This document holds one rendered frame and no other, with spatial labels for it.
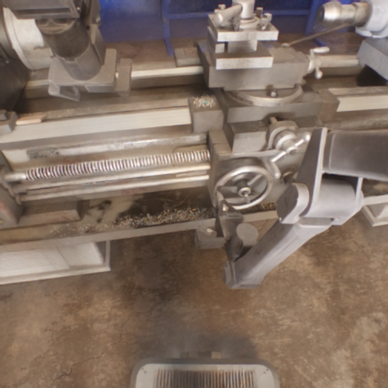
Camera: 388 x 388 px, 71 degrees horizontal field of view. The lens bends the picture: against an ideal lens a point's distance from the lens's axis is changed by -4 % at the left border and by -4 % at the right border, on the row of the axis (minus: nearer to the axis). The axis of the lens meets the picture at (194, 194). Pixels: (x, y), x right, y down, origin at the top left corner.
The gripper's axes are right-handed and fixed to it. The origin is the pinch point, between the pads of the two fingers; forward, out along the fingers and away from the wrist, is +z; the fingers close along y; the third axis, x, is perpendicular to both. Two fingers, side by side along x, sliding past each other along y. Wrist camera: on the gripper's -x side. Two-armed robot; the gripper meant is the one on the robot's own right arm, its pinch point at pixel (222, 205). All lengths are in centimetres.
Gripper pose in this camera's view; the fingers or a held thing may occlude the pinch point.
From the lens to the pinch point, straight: 89.4
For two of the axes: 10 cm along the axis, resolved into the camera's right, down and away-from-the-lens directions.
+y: -1.7, 6.8, 7.2
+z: -1.6, -7.4, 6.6
